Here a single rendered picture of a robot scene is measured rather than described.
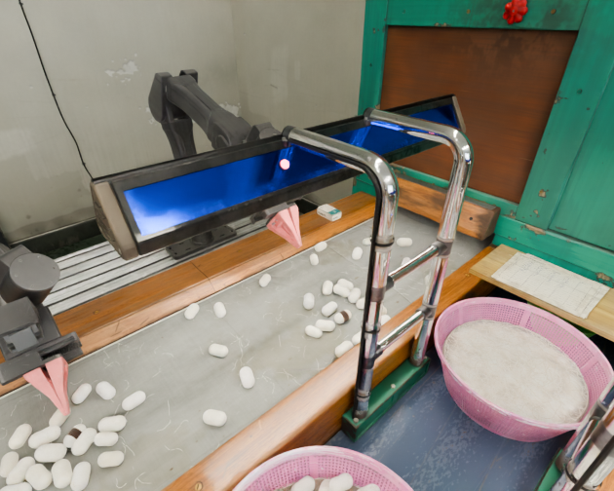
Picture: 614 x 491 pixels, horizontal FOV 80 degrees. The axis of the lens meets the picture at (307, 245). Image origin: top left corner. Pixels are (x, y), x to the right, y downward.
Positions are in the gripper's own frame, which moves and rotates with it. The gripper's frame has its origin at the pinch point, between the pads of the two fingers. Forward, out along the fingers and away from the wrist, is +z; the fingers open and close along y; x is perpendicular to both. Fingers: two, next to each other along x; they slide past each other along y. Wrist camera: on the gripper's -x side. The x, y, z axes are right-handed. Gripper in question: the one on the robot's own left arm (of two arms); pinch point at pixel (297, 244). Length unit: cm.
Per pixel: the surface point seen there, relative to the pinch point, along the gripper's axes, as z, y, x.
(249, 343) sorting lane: 12.0, -16.7, 4.4
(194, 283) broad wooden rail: -4.1, -17.1, 15.2
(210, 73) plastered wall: -154, 93, 131
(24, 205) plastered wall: -115, -35, 171
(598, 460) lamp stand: 32, -12, -41
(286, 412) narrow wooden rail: 22.5, -21.1, -8.0
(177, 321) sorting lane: 1.8, -23.9, 13.3
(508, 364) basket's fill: 37.0, 14.0, -16.4
